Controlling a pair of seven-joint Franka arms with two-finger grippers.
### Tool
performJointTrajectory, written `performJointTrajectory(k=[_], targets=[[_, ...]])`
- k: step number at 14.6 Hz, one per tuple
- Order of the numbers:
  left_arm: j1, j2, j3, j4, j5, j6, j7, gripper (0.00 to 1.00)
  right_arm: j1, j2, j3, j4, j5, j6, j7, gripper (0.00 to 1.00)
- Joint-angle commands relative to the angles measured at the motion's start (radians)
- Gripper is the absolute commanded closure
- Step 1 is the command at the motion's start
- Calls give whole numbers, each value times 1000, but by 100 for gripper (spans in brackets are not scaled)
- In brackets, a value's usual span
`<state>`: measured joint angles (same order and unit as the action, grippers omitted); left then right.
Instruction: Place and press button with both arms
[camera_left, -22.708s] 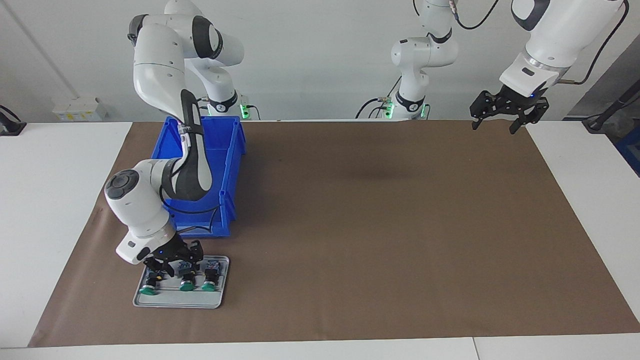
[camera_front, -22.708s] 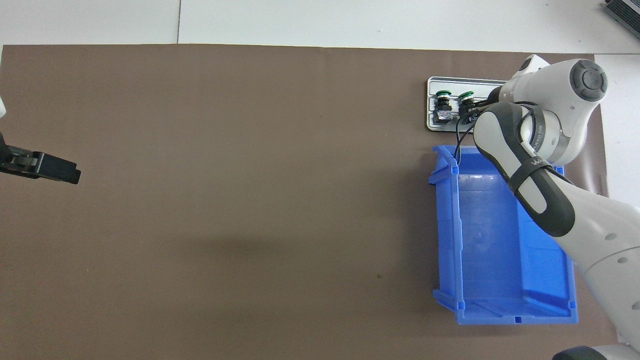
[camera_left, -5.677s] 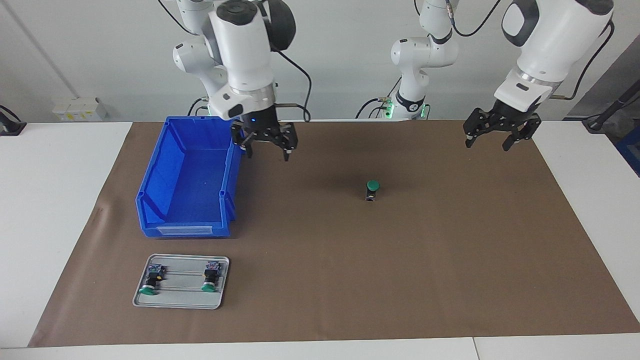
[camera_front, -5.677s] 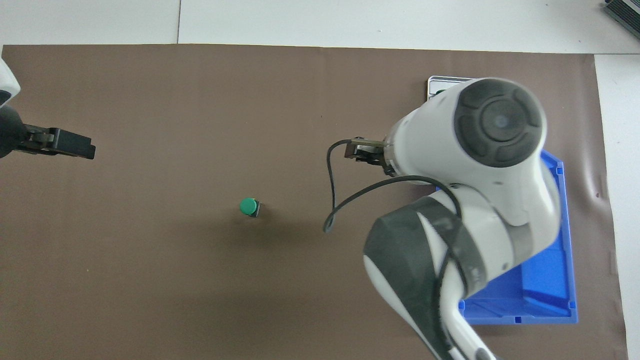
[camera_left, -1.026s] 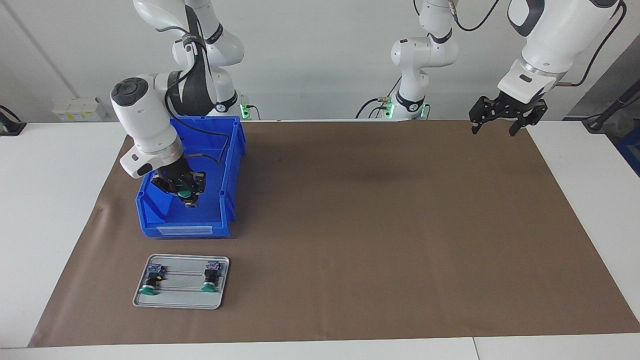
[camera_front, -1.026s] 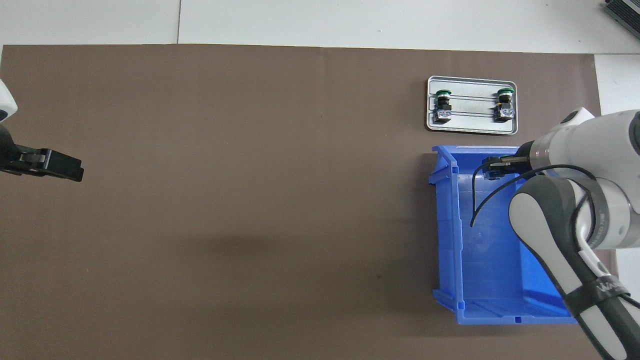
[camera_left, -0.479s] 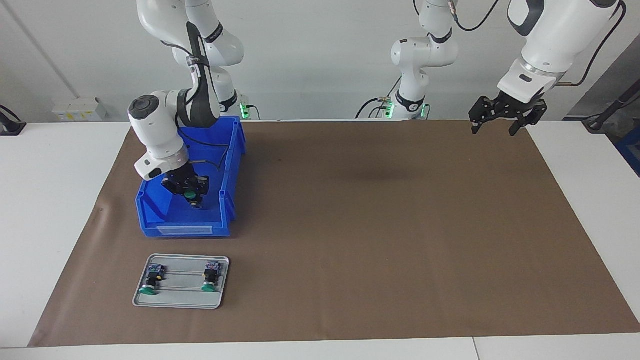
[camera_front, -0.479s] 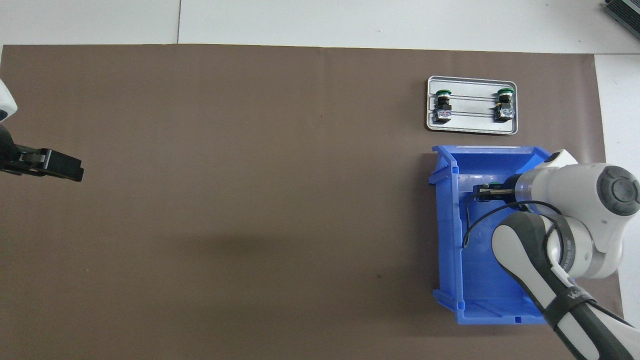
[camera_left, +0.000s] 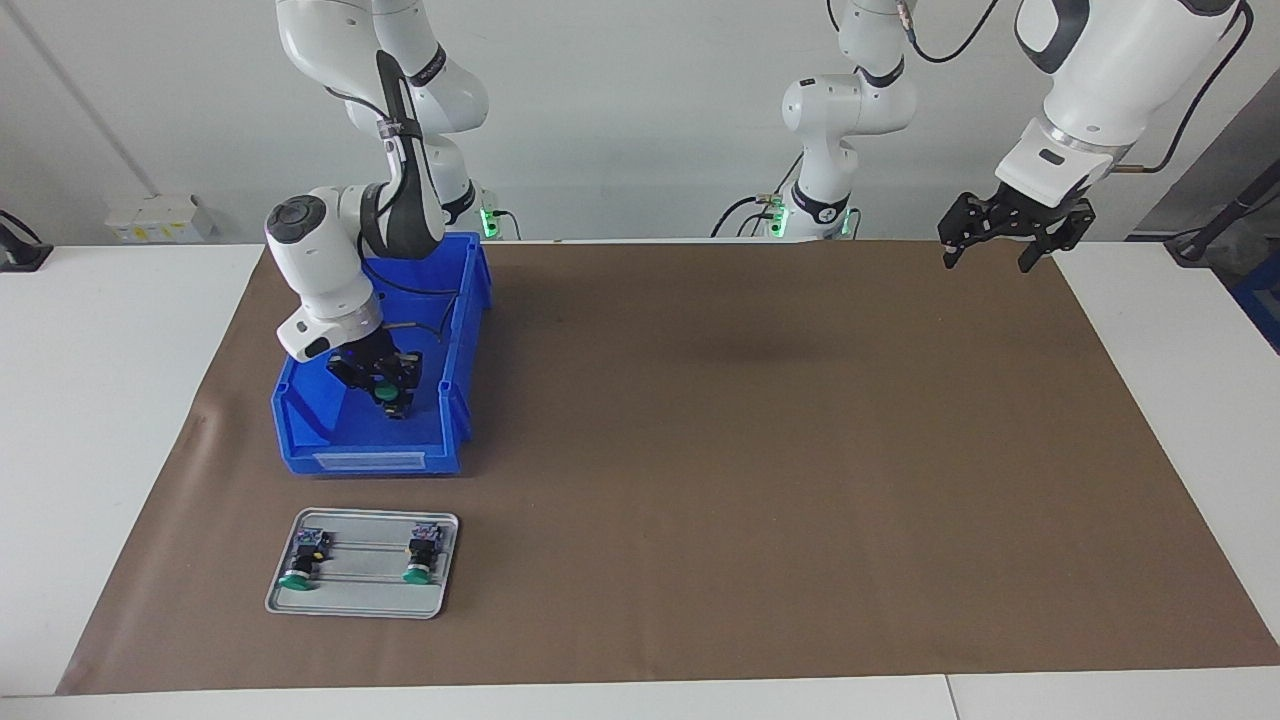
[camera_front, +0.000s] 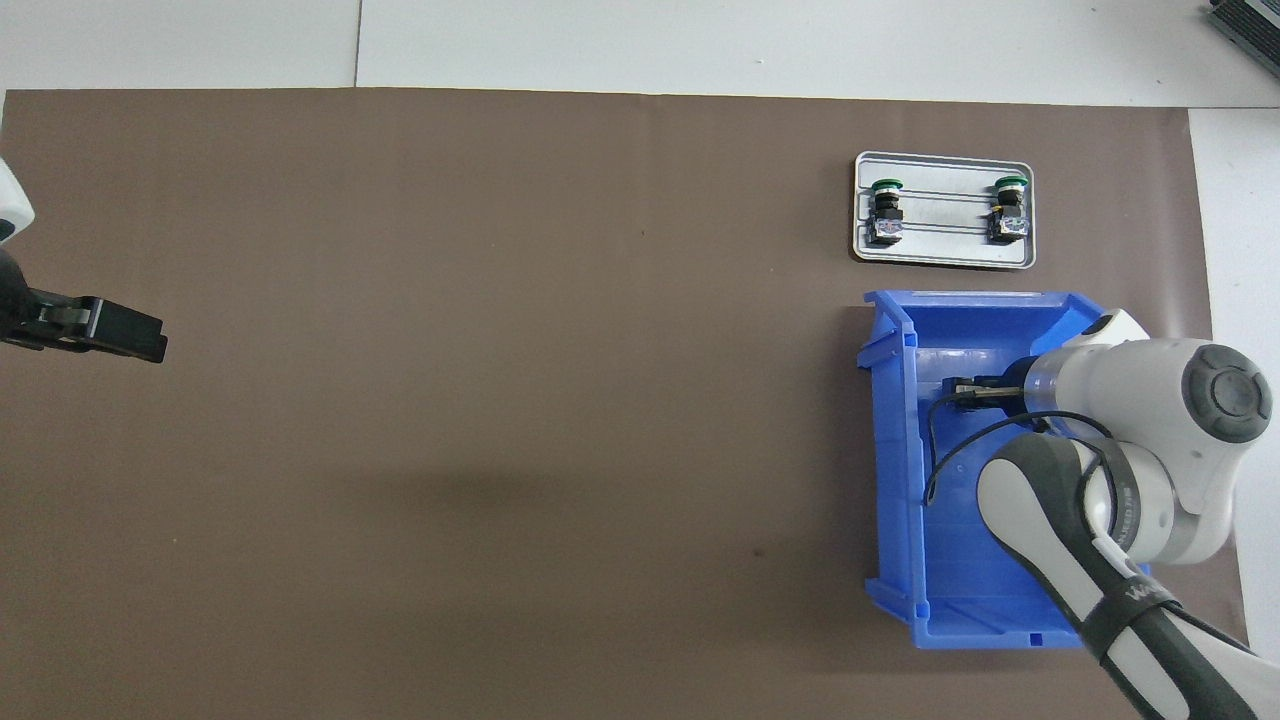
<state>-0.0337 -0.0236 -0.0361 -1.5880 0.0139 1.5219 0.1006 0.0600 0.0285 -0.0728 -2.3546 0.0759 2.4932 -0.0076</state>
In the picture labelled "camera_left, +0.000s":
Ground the brown table mat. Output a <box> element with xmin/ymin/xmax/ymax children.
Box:
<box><xmin>57</xmin><ymin>240</ymin><xmax>1280</xmax><ymax>696</ymax></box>

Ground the black clamp mount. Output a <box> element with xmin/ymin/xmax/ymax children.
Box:
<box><xmin>0</xmin><ymin>210</ymin><xmax>53</xmax><ymax>273</ymax></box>

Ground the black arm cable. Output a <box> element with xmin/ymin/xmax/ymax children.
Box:
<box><xmin>325</xmin><ymin>85</ymin><xmax>461</xmax><ymax>346</ymax></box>
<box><xmin>825</xmin><ymin>0</ymin><xmax>1256</xmax><ymax>173</ymax></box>

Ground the blue crate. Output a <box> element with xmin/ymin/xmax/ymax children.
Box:
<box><xmin>1232</xmin><ymin>255</ymin><xmax>1280</xmax><ymax>351</ymax></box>

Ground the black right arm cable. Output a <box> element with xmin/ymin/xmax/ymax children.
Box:
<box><xmin>325</xmin><ymin>85</ymin><xmax>461</xmax><ymax>346</ymax></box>

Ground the white power box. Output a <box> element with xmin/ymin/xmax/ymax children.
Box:
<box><xmin>105</xmin><ymin>195</ymin><xmax>213</xmax><ymax>244</ymax></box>

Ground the blue plastic storage bin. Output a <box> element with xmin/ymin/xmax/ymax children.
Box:
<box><xmin>272</xmin><ymin>232</ymin><xmax>493</xmax><ymax>476</ymax></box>

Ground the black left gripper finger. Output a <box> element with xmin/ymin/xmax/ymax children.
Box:
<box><xmin>1018</xmin><ymin>200</ymin><xmax>1098</xmax><ymax>273</ymax></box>
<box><xmin>938</xmin><ymin>192</ymin><xmax>991</xmax><ymax>269</ymax></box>

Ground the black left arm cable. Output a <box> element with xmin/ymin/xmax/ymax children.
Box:
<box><xmin>825</xmin><ymin>0</ymin><xmax>1256</xmax><ymax>173</ymax></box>

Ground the black base cable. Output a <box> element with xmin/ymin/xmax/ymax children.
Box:
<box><xmin>712</xmin><ymin>196</ymin><xmax>776</xmax><ymax>239</ymax></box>

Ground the silver metal tray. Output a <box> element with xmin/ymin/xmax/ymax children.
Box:
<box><xmin>264</xmin><ymin>508</ymin><xmax>460</xmax><ymax>620</ymax></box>

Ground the black stand pole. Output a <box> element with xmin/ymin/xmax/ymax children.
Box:
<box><xmin>1165</xmin><ymin>160</ymin><xmax>1280</xmax><ymax>266</ymax></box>

